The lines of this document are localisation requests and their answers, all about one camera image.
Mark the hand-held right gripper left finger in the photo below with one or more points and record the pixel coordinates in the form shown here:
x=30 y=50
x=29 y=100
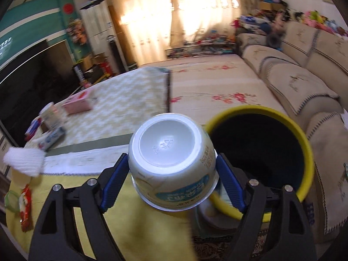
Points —
x=114 y=186

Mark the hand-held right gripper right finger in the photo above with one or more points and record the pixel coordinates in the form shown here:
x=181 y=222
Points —
x=231 y=186

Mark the white plastic bowl blue label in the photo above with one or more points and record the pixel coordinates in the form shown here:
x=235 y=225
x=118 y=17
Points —
x=168 y=141

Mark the yellow trash bin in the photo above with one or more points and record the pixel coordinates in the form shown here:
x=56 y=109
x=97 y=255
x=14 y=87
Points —
x=307 y=152

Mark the patterned rug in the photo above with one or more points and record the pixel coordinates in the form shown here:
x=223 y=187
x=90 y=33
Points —
x=217 y=240

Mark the yellow tablecloth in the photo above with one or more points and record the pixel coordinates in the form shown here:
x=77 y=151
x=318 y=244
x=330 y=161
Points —
x=152 y=228

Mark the chevron patterned blanket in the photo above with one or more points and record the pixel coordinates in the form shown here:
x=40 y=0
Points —
x=122 y=108

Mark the pink tissue box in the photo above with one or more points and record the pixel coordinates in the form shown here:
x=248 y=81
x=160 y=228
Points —
x=77 y=103

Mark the red snack wrapper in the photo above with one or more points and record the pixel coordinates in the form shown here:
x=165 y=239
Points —
x=25 y=209

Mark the red and blue packet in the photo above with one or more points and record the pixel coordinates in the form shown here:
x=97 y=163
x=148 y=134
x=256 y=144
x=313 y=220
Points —
x=33 y=129

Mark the floral beige mat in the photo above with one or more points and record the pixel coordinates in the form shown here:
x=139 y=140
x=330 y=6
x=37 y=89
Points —
x=217 y=78

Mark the pile of boxes and bottles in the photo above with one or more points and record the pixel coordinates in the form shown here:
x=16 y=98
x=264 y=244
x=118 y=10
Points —
x=93 y=65

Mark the black flat television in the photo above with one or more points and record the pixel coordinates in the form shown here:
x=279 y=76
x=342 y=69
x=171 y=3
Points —
x=32 y=92

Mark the beige sofa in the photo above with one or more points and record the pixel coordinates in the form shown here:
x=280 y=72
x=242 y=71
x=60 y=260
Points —
x=299 y=73

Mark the black tower fan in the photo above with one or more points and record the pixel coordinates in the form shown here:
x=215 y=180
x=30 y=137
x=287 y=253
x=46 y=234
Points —
x=116 y=54

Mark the cluttered glass coffee table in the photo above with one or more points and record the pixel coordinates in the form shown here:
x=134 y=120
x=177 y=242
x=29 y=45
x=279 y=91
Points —
x=201 y=49

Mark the grey round cushion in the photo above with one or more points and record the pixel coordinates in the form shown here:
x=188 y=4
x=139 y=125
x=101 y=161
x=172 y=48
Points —
x=274 y=40

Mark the artificial flower bunch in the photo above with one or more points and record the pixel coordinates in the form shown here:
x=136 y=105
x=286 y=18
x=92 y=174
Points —
x=77 y=32

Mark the white refrigerator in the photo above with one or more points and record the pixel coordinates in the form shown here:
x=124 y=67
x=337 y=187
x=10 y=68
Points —
x=98 y=27

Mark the pile of clothes and bags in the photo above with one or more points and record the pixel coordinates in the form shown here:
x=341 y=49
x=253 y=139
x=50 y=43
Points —
x=255 y=21

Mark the beige curtains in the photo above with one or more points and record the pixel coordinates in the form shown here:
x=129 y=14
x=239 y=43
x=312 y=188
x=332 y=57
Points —
x=176 y=13

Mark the pile of plush toys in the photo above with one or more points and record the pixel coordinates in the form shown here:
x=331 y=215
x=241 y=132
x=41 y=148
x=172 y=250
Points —
x=320 y=19

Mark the red round wall sticker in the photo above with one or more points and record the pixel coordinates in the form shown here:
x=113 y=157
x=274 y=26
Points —
x=68 y=8

